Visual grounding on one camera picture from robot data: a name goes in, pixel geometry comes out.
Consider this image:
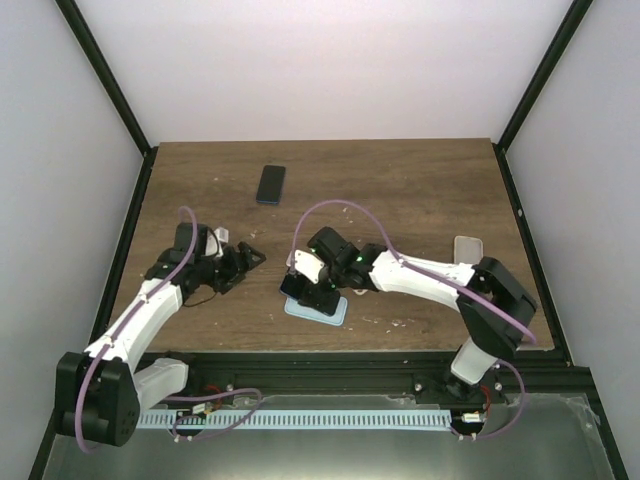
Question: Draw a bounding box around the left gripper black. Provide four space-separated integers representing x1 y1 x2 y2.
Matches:
196 243 267 295

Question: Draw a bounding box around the light blue phone case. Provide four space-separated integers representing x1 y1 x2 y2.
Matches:
284 297 348 327

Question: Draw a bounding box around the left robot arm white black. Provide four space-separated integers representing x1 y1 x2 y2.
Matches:
54 222 266 446

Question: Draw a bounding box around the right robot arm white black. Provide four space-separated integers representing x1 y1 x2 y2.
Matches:
288 227 537 403

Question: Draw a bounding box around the blue phone far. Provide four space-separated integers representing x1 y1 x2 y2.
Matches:
256 165 286 205

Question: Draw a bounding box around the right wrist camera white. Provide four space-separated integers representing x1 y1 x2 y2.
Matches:
285 250 325 284

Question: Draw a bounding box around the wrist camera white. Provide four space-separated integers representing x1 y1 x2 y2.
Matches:
285 250 325 284
204 227 229 258

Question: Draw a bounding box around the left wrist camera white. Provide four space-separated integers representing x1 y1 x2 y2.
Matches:
204 227 229 258

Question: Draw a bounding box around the black aluminium frame rail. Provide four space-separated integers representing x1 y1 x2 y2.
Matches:
90 139 628 479

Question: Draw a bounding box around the slotted cable duct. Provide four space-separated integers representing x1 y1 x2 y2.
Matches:
137 410 452 431

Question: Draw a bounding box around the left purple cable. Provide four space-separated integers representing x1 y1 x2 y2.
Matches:
73 205 199 454

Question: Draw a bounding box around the purple cable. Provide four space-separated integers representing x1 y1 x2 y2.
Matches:
73 205 199 454
292 200 539 347

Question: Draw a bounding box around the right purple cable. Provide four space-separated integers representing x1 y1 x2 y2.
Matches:
292 200 539 347

